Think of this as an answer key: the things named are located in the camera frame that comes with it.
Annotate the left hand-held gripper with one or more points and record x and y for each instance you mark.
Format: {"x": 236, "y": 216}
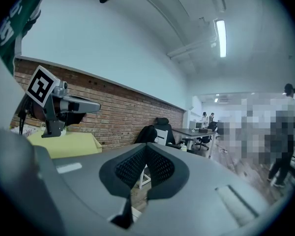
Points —
{"x": 40, "y": 86}

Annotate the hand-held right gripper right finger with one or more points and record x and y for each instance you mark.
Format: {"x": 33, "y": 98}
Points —
{"x": 167, "y": 173}

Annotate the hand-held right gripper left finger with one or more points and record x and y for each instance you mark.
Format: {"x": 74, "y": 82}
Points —
{"x": 124, "y": 171}

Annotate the yellow trash bin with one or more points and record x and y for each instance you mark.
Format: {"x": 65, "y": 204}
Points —
{"x": 68, "y": 144}

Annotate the black jacket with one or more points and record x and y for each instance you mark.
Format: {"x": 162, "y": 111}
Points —
{"x": 146, "y": 135}

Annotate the black high-back office chair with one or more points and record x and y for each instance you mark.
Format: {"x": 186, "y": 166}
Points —
{"x": 166, "y": 129}

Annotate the grey office desk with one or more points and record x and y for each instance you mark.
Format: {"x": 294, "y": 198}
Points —
{"x": 194, "y": 132}

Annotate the black low office chair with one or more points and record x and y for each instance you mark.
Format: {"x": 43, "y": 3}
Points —
{"x": 204, "y": 140}

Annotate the white box appliance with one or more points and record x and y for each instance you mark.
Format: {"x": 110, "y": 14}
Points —
{"x": 195, "y": 125}

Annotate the small ceiling light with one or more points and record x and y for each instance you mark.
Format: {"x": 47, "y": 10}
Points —
{"x": 216, "y": 100}

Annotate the white ceiling pipe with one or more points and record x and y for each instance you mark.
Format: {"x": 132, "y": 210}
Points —
{"x": 189, "y": 48}

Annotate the long ceiling light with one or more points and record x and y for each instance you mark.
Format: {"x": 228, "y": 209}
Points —
{"x": 221, "y": 38}

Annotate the white metal frame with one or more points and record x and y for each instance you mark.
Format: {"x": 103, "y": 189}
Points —
{"x": 144, "y": 179}

